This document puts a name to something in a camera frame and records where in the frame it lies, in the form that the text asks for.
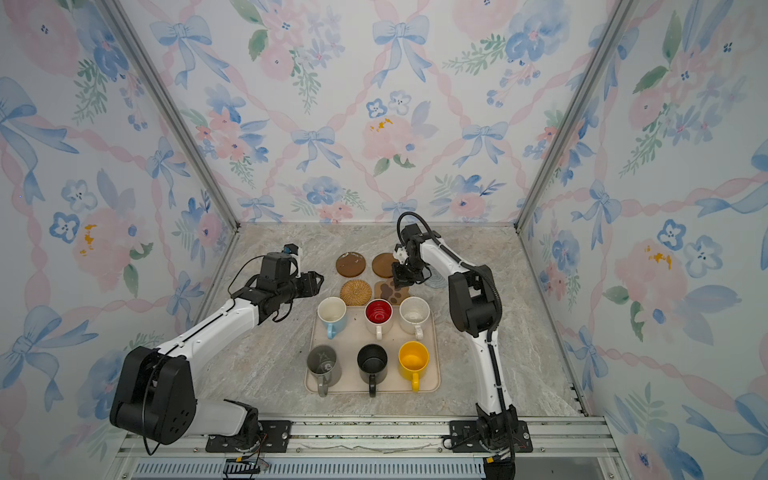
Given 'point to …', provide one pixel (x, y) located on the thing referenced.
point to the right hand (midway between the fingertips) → (396, 282)
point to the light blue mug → (331, 313)
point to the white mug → (414, 314)
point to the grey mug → (323, 365)
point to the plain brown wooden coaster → (382, 264)
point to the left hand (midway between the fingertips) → (316, 276)
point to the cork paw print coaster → (386, 289)
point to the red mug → (378, 316)
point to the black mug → (372, 363)
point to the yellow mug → (413, 357)
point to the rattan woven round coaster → (355, 293)
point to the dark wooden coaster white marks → (350, 264)
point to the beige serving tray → (355, 333)
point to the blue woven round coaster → (436, 281)
